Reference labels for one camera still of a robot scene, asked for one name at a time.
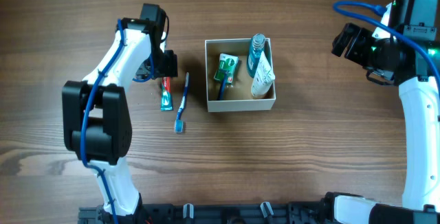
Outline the blue disposable razor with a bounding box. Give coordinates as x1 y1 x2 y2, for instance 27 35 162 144
217 69 229 100

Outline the blue white toothbrush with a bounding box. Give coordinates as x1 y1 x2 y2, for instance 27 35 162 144
175 72 190 133

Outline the green white soap box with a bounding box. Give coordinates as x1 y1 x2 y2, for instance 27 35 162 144
214 54 239 84

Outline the white square container box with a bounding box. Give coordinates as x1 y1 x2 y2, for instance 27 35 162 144
205 38 276 112

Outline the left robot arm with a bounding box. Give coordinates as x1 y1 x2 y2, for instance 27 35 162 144
62 16 177 223

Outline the blue Listerine mouthwash bottle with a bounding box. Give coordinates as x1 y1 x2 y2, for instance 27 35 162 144
247 34 266 78

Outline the red green toothpaste tube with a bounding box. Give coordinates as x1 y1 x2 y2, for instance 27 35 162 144
161 77 173 111

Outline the white lotion tube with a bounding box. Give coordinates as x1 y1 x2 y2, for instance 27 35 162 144
251 52 276 99

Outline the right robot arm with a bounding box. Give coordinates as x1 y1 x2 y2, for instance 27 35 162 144
327 23 439 223

